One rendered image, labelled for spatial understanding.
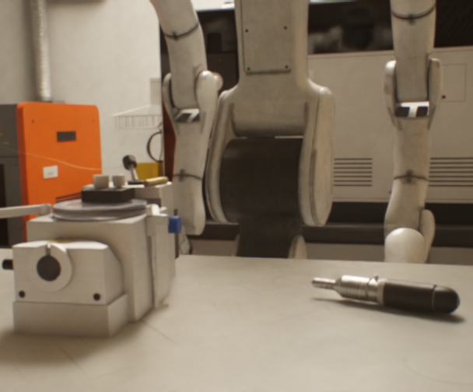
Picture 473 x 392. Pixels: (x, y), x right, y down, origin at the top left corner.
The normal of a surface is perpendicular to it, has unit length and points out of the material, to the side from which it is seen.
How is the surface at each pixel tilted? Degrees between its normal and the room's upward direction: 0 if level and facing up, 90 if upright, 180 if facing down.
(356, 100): 90
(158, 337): 0
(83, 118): 90
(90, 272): 90
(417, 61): 97
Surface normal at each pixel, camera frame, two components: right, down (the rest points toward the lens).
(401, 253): -0.29, -0.57
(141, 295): 0.97, 0.00
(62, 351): -0.02, -0.99
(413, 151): -0.13, -0.22
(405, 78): -0.35, 0.15
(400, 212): -0.33, -0.29
